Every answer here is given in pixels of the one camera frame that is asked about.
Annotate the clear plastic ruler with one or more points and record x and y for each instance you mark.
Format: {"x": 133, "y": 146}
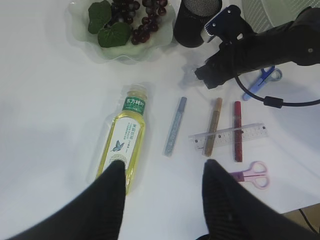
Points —
{"x": 226, "y": 136}

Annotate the pink scissors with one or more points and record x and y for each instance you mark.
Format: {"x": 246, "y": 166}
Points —
{"x": 256, "y": 174}

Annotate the gold glitter pen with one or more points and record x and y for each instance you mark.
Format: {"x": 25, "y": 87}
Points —
{"x": 213, "y": 127}

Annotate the black mesh pen holder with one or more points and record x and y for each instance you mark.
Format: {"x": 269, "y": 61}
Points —
{"x": 191, "y": 19}

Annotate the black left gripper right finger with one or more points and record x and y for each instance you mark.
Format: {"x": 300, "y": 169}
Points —
{"x": 233, "y": 213}

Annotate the red glitter pen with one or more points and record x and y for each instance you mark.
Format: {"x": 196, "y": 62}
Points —
{"x": 237, "y": 117}

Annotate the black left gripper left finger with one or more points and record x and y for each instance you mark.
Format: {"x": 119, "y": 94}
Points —
{"x": 96, "y": 214}

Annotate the blue scissors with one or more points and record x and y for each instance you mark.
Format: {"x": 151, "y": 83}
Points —
{"x": 271, "y": 74}

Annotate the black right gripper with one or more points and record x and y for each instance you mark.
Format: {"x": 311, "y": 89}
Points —
{"x": 236, "y": 54}

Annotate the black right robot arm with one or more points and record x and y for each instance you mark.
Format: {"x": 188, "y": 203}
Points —
{"x": 296, "y": 41}

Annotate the green woven plastic basket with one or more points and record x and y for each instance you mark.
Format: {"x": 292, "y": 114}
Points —
{"x": 263, "y": 15}

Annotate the yellow tea bottle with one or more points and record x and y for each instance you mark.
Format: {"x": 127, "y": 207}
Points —
{"x": 122, "y": 138}

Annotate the silver glitter pen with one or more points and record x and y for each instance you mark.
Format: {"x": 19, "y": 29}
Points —
{"x": 175, "y": 127}

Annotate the purple artificial grape bunch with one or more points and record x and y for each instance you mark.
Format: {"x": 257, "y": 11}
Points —
{"x": 112, "y": 22}

